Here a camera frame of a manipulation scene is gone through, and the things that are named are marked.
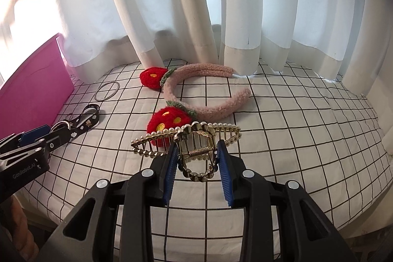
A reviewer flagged gold pearl hair claw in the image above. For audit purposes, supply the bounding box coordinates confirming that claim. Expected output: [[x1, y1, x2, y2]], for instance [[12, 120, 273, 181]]
[[131, 121, 242, 182]]

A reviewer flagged pink plastic tub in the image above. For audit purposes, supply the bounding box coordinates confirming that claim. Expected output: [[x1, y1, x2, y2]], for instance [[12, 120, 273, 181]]
[[0, 33, 74, 138]]

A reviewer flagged black patterned lanyard strap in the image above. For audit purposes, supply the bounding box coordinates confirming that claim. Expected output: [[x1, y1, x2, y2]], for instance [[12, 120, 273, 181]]
[[50, 104, 101, 143]]

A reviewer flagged pink strawberry plush headband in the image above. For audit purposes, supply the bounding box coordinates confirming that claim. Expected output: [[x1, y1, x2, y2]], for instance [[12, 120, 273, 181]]
[[139, 63, 251, 134]]

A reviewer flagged white curtain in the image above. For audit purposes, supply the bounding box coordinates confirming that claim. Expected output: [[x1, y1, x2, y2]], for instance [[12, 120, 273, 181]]
[[0, 0, 393, 97]]

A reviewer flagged checkered white bed sheet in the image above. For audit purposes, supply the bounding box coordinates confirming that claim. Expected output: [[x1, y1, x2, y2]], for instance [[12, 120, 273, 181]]
[[20, 63, 392, 261]]

